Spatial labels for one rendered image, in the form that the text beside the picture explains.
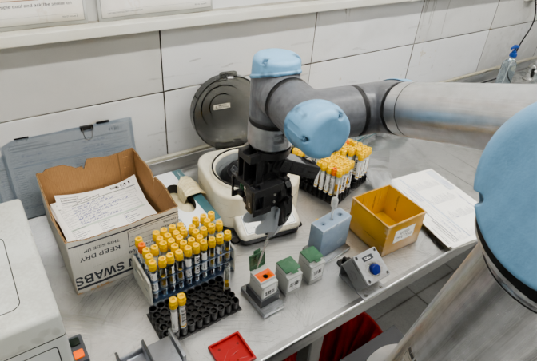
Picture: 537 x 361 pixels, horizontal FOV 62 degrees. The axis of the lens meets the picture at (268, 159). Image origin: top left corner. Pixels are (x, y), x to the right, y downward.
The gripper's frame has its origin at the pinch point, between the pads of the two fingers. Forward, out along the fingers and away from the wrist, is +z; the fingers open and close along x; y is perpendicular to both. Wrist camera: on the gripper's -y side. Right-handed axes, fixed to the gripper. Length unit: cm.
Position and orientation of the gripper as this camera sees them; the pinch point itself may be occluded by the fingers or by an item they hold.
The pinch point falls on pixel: (271, 228)
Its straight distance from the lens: 87.0
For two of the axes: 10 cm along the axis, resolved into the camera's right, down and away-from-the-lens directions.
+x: 5.9, 4.7, -6.5
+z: -0.7, 8.4, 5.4
